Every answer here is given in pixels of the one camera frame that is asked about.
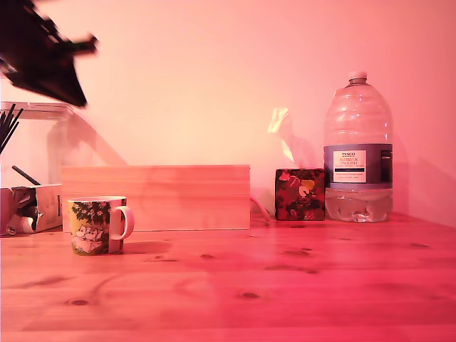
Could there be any floral tissue box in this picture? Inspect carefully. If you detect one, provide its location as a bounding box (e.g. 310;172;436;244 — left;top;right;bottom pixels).
274;167;326;222

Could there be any cartoon print ceramic mug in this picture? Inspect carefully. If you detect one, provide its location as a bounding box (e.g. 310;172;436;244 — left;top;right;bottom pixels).
67;195;136;256

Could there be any clear plastic container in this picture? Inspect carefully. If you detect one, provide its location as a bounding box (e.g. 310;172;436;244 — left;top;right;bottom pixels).
0;100;74;188

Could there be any torn white carton box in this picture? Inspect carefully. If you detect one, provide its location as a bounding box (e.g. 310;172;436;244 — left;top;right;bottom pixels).
0;183;63;235

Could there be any white tissue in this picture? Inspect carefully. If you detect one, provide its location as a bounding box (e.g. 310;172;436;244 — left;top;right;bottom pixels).
267;106;307;170

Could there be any white cable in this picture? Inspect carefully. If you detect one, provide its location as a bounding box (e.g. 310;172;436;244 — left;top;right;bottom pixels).
249;195;274;227

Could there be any long wooden box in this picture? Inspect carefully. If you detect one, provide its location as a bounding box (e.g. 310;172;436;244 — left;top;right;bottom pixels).
61;164;252;232

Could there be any large plastic water bottle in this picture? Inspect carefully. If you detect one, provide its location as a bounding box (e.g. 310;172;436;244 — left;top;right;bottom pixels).
323;70;395;224

